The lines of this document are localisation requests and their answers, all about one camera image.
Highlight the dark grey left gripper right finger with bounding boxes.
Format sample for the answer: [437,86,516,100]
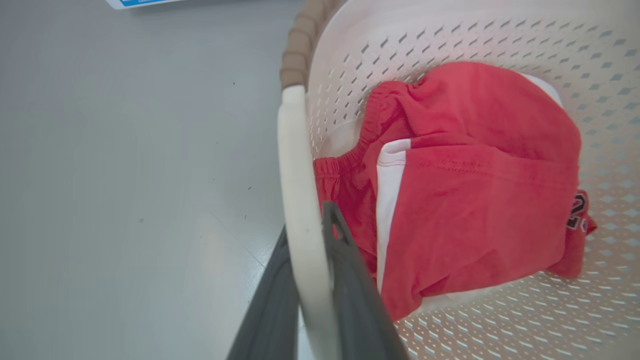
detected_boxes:
[322,201,410,360]

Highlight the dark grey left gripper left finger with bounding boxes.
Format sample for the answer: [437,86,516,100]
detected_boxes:
[226,226,301,360]

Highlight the white perforated laundry basket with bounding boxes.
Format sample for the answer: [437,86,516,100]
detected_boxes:
[277,0,640,360]

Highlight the red shorts with white stripe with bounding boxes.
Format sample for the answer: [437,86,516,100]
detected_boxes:
[313,61,598,322]

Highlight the white and blue sign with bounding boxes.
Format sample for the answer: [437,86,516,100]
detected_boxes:
[105,0,187,11]

